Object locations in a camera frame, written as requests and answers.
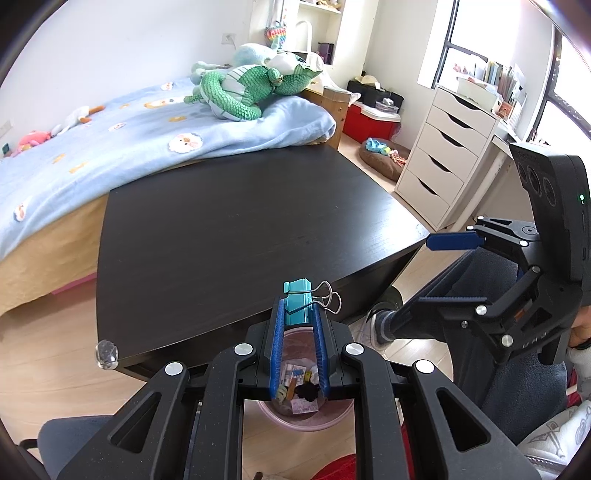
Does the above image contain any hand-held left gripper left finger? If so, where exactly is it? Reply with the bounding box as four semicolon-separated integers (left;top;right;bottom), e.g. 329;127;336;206
56;295;287;480

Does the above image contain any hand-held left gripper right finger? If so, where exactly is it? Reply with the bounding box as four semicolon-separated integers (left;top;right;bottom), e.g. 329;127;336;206
314;310;542;480

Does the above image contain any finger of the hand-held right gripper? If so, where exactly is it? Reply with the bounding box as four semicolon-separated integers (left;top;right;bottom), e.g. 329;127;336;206
401;265;543;366
426;216;541;273

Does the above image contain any blue binder clip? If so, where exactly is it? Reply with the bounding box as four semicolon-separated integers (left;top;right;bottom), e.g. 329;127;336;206
283;278;343;328

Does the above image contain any pink ribbed waste bin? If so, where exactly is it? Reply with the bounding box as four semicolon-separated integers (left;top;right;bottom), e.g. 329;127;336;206
256;325;356;432

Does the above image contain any person's right hand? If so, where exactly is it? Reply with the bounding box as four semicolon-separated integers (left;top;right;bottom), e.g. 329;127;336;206
569;305;591;349

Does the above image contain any person's right leg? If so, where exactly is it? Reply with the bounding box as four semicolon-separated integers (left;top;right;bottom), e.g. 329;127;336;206
369;249;571;444

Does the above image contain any pale fluffy slipper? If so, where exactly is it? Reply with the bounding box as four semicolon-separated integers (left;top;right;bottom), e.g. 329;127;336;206
353;287;403;352

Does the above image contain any white drawer cabinet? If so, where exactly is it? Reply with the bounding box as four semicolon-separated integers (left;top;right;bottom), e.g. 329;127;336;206
394;85;502;232

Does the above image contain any white desk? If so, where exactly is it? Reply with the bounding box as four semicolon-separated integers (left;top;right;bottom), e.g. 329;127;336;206
455;134;550;232

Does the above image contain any brown pet bed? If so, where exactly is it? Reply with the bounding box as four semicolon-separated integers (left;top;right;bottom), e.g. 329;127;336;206
359;138;411;182

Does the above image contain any red cloth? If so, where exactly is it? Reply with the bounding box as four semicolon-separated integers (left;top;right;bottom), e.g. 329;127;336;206
314;455;370;480

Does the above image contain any red cooler box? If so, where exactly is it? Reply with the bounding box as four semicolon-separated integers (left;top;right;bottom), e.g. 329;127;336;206
342;102;402;145

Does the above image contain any white storage box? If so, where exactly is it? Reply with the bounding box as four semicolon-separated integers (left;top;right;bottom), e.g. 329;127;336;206
455;76;504;109

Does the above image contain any row of books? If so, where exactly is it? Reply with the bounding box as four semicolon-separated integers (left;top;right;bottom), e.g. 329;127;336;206
482;60;527;107

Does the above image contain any black bag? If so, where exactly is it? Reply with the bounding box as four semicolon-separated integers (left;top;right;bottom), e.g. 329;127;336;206
346;79;404;121

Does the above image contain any person's white printed shirt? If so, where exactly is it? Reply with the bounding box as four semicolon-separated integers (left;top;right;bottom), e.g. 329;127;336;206
517;399;591;480

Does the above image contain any clear table corner guard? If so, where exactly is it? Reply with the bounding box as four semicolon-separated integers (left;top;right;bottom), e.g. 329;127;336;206
95;339;120;370

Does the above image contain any wooden headboard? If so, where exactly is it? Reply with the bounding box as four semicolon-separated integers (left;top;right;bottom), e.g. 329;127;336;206
302;85;354;151

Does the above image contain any dark framed window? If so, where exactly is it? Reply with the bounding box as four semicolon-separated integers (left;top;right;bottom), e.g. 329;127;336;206
418;0;591;144

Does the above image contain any white shelf unit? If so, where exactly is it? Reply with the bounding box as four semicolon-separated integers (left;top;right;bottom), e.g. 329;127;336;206
249;0;384;88

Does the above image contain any grey chair seat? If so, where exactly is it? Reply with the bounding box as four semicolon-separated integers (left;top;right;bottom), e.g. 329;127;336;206
18;415;116;480

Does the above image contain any beige bed base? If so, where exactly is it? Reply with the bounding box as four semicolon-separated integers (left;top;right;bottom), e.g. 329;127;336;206
0;198;109;317

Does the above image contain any light blue printed blanket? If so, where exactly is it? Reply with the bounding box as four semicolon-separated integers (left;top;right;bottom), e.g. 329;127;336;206
0;76;337;264

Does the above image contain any green dragon plush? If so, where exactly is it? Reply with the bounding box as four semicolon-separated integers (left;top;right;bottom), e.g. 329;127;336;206
184;62;324;123

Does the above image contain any rainbow hanging toy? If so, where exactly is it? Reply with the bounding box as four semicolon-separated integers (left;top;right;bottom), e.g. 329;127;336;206
264;21;288;49

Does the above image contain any light blue plush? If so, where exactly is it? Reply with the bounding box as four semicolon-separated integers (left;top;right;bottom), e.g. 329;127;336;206
190;42;278;86

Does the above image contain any white duck plush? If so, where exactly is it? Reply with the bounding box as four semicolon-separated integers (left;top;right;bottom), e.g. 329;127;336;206
51;105;106;137

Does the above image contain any pink plush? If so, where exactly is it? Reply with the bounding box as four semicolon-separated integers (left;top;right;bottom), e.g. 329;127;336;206
11;130;51;158

